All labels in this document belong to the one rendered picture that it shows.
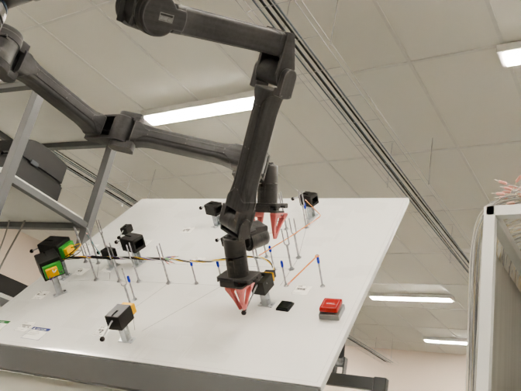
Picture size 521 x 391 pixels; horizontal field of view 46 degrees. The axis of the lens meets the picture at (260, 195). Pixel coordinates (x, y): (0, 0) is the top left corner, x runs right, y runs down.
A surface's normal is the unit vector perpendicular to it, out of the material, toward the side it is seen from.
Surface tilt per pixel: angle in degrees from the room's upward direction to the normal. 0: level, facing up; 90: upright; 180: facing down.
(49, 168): 90
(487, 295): 90
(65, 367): 90
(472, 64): 180
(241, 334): 50
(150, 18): 118
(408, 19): 180
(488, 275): 90
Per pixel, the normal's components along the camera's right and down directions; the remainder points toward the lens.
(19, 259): 0.84, -0.06
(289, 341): -0.18, -0.91
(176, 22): 0.66, 0.37
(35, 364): -0.40, -0.43
